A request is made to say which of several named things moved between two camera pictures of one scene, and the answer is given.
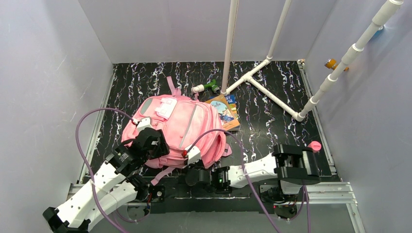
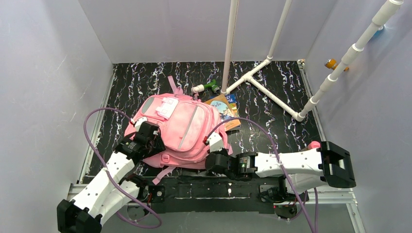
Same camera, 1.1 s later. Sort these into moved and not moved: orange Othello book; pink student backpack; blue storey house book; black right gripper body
Moved: black right gripper body
Not moved: pink student backpack; orange Othello book; blue storey house book
